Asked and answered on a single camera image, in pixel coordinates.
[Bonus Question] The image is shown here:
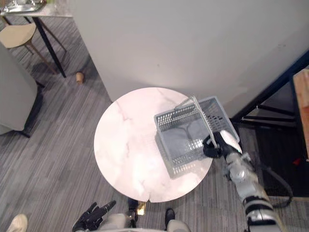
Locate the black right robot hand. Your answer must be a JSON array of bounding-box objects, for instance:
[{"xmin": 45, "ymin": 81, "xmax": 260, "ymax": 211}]
[{"xmin": 202, "ymin": 130, "xmax": 243, "ymax": 159}]

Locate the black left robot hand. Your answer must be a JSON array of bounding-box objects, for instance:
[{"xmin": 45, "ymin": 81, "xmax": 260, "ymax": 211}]
[{"xmin": 71, "ymin": 200, "xmax": 117, "ymax": 232}]

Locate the grey plastic basket with handle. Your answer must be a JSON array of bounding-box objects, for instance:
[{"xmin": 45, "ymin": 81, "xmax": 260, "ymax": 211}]
[{"xmin": 154, "ymin": 95, "xmax": 240, "ymax": 179}]

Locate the silver left robot leg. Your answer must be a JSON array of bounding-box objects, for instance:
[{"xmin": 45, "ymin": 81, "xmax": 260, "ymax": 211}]
[{"xmin": 98, "ymin": 213, "xmax": 136, "ymax": 232}]

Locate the silver robot leg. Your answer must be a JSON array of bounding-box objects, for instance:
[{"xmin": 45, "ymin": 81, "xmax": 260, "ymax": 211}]
[
  {"xmin": 98, "ymin": 213, "xmax": 136, "ymax": 232},
  {"xmin": 166, "ymin": 218, "xmax": 192, "ymax": 232}
]

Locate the dark left robot foot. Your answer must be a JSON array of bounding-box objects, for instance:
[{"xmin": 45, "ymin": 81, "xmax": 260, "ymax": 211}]
[{"xmin": 127, "ymin": 198, "xmax": 139, "ymax": 218}]

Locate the dark robot foot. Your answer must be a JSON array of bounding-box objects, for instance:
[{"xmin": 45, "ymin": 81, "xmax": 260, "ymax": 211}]
[
  {"xmin": 127, "ymin": 198, "xmax": 139, "ymax": 218},
  {"xmin": 165, "ymin": 208, "xmax": 176, "ymax": 224}
]

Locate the gold table base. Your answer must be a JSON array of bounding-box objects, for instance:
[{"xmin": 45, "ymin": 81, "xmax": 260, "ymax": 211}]
[{"xmin": 137, "ymin": 202, "xmax": 148, "ymax": 216}]

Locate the person's foot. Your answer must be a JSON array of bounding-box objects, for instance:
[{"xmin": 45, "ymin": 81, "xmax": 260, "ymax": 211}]
[{"xmin": 5, "ymin": 214, "xmax": 28, "ymax": 232}]

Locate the dark right robot foot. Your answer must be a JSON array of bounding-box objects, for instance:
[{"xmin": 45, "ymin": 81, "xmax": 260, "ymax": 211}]
[{"xmin": 165, "ymin": 208, "xmax": 176, "ymax": 224}]

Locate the round pink marble table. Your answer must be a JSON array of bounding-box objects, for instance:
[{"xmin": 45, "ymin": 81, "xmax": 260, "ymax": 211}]
[{"xmin": 93, "ymin": 87, "xmax": 213, "ymax": 203}]

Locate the silver right robot leg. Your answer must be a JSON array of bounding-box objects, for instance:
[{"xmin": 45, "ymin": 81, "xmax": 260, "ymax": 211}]
[{"xmin": 166, "ymin": 218, "xmax": 192, "ymax": 232}]

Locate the light wooden board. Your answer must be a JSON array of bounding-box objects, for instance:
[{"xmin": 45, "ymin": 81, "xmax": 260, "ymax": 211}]
[{"xmin": 293, "ymin": 68, "xmax": 309, "ymax": 163}]

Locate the grey upholstered armchair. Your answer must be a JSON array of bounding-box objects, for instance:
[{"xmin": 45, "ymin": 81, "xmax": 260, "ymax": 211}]
[{"xmin": 0, "ymin": 43, "xmax": 46, "ymax": 139}]

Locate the marble table with black legs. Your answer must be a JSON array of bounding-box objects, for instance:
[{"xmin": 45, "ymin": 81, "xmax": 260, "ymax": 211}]
[{"xmin": 0, "ymin": 8, "xmax": 74, "ymax": 78}]

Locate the beige stool with wooden legs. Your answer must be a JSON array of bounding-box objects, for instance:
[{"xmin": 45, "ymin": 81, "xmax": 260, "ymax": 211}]
[{"xmin": 0, "ymin": 22, "xmax": 68, "ymax": 75}]

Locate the metal tray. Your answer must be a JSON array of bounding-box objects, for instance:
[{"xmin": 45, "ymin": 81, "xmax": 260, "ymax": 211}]
[{"xmin": 0, "ymin": 0, "xmax": 47, "ymax": 13}]

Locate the black metal frame rack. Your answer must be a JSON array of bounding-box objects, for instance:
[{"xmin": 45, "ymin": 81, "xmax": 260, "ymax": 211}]
[{"xmin": 231, "ymin": 49, "xmax": 309, "ymax": 129}]

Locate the black cable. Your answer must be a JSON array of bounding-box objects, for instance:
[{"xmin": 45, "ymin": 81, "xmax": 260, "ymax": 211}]
[{"xmin": 259, "ymin": 165, "xmax": 294, "ymax": 208}]

